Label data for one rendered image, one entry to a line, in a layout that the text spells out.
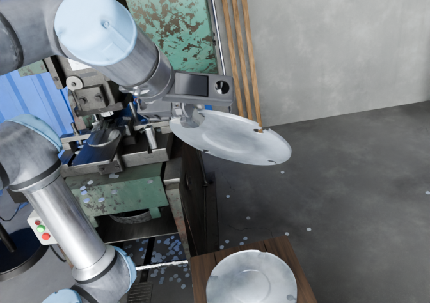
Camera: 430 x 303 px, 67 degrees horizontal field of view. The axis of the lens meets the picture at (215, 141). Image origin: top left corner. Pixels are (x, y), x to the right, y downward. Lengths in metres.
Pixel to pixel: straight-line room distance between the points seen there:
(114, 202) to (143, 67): 0.96
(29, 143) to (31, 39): 0.37
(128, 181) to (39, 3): 0.90
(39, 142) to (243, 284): 0.75
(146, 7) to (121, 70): 0.44
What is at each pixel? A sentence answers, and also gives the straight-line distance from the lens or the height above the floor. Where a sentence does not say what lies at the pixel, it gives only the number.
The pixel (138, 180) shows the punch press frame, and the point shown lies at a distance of 1.25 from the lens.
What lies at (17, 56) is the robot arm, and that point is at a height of 1.26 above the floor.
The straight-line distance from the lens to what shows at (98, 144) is 1.27.
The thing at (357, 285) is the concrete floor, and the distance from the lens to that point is 1.64.
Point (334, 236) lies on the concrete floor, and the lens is 1.80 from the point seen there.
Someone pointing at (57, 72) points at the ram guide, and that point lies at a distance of 1.27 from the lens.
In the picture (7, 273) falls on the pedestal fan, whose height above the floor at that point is 0.03.
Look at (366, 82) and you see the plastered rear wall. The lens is 2.82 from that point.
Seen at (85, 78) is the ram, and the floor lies 1.00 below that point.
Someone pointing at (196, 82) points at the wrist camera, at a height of 1.15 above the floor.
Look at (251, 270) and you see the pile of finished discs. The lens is 1.19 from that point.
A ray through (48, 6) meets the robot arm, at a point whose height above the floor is 1.30.
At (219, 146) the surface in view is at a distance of 0.82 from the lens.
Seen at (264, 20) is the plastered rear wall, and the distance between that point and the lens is 2.45.
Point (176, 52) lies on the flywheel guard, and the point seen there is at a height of 1.10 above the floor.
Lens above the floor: 1.32
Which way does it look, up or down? 30 degrees down
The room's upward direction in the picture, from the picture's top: 11 degrees counter-clockwise
